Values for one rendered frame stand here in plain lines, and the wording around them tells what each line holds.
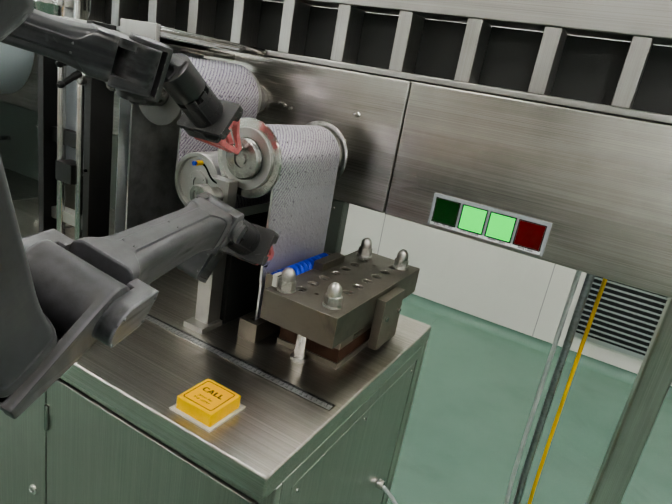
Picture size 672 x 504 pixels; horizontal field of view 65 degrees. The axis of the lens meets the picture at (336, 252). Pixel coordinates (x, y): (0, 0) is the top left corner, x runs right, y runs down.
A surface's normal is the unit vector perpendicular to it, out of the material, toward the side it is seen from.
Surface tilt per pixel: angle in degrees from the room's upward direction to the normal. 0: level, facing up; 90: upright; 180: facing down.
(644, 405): 90
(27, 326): 105
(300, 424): 0
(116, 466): 90
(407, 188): 90
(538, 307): 90
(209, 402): 0
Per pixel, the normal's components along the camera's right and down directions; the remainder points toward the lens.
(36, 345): 0.93, 0.36
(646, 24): -0.49, 0.19
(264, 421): 0.17, -0.94
